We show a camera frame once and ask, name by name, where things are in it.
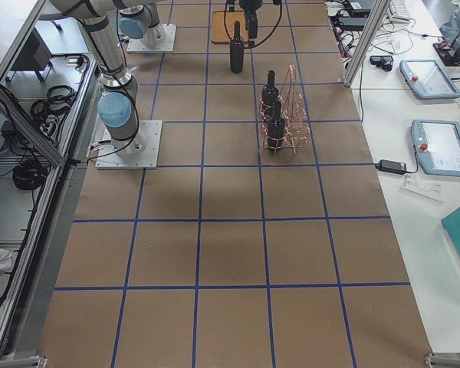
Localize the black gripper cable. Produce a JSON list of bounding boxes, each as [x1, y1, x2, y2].
[[223, 0, 286, 49]]

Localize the black power adapter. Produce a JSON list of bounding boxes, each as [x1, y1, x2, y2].
[[375, 159, 407, 175]]

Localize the wooden tray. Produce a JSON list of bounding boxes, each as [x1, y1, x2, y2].
[[210, 10, 248, 44]]

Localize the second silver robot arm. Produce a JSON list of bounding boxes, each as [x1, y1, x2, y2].
[[118, 1, 263, 47]]

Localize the copper wire basket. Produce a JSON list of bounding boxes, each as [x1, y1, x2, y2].
[[259, 64, 311, 155]]

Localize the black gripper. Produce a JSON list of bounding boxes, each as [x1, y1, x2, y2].
[[238, 0, 263, 39]]

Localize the front dark wine bottle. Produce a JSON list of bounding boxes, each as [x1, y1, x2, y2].
[[267, 100, 285, 153]]

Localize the upper teach pendant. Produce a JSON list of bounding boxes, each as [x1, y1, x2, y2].
[[399, 60, 460, 100]]

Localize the carried dark wine bottle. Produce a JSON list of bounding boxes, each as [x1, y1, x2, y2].
[[229, 21, 245, 74]]

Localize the aluminium frame post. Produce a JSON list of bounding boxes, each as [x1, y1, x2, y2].
[[343, 0, 389, 87]]

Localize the coiled black cables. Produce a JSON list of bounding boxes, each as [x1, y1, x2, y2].
[[30, 84, 77, 135]]

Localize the teach pendant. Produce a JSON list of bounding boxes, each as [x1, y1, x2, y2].
[[399, 60, 460, 100], [410, 120, 460, 177]]

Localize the lower teach pendant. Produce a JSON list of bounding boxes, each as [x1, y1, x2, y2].
[[410, 120, 460, 177]]

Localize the clear acrylic stand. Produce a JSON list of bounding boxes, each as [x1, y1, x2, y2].
[[399, 174, 444, 203]]

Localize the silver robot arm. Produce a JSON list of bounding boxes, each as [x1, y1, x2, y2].
[[51, 1, 162, 156]]

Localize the rear dark wine bottle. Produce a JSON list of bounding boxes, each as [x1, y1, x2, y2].
[[261, 70, 279, 107]]

